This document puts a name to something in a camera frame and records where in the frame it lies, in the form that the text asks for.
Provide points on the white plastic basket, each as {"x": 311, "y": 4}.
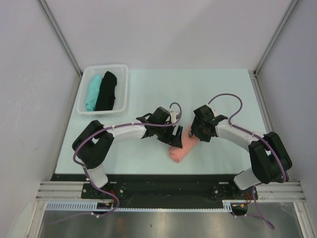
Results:
{"x": 120, "y": 92}

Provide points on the white slotted cable duct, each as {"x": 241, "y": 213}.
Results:
{"x": 93, "y": 206}

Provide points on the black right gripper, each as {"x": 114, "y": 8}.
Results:
{"x": 204, "y": 137}

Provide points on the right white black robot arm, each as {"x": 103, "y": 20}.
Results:
{"x": 266, "y": 164}

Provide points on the right aluminium corner post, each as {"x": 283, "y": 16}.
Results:
{"x": 276, "y": 35}

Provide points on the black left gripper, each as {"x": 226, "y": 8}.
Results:
{"x": 174, "y": 140}

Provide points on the left aluminium corner post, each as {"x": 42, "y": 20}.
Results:
{"x": 46, "y": 10}

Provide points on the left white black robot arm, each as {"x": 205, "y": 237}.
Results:
{"x": 94, "y": 142}

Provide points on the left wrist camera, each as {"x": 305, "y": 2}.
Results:
{"x": 174, "y": 116}

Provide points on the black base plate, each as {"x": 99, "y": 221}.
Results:
{"x": 167, "y": 191}

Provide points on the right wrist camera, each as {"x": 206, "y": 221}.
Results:
{"x": 203, "y": 114}

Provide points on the rolled black t shirt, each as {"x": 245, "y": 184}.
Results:
{"x": 106, "y": 98}

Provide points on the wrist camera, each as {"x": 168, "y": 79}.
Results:
{"x": 174, "y": 116}
{"x": 203, "y": 114}

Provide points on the aluminium corner post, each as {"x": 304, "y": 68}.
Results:
{"x": 46, "y": 10}
{"x": 276, "y": 35}

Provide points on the rolled teal t shirt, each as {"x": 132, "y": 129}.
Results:
{"x": 93, "y": 91}

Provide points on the salmon pink polo shirt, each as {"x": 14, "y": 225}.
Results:
{"x": 188, "y": 143}

